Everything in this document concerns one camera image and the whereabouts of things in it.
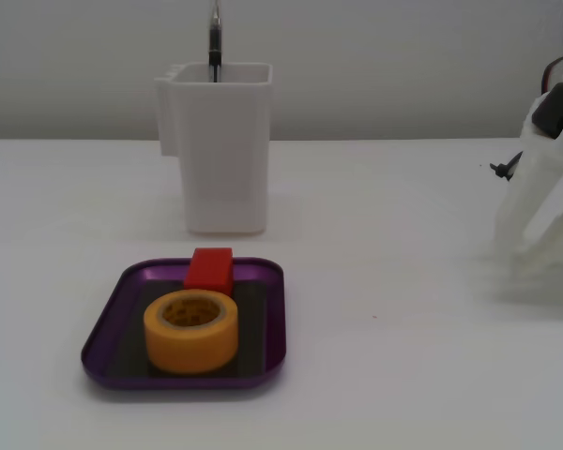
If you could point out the red rectangular block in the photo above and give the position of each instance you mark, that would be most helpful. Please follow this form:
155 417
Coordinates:
208 272

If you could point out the black ballpoint pen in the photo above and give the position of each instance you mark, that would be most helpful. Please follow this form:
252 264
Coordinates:
215 42

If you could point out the purple metal tray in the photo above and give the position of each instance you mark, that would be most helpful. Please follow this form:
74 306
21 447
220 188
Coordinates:
272 337

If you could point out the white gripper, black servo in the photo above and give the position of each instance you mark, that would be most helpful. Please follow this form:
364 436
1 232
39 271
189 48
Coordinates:
546 187

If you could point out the white plastic pen holder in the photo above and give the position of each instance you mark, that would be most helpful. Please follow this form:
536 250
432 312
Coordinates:
220 154

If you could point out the yellow tape roll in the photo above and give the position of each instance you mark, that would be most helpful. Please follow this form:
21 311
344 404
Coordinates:
192 347

